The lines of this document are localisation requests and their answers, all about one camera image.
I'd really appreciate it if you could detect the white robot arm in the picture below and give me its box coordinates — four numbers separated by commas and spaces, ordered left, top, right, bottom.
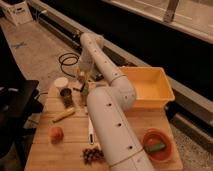
79, 33, 155, 171

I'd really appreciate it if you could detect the green plastic cup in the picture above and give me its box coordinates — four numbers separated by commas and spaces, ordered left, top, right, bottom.
80, 87, 89, 105

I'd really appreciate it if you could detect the dark metal cup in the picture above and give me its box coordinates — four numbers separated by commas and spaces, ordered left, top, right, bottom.
60, 88, 73, 108

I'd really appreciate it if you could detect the black chair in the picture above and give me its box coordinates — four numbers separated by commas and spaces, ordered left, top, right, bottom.
0, 80, 43, 168

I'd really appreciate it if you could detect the red bowl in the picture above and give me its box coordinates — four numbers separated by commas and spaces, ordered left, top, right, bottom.
141, 128, 173, 163

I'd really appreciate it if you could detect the yellow plastic bin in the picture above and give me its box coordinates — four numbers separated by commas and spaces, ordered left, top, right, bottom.
120, 67, 175, 109

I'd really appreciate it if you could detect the blue power box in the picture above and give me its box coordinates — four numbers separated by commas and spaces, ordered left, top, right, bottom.
91, 73, 104, 81

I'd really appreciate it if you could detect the green cucumber toy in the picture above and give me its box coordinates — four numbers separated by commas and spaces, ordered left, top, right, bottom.
144, 143, 166, 153

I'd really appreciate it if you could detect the black coiled cable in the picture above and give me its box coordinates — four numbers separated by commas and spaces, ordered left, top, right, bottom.
58, 52, 81, 79

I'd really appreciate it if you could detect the white cardboard box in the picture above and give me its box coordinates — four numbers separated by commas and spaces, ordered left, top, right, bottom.
0, 0, 33, 26

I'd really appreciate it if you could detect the bunch of dark grapes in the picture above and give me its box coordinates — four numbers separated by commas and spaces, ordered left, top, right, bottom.
83, 147, 104, 164

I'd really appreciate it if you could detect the orange peach toy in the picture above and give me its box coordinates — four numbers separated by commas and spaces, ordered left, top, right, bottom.
50, 127, 63, 143

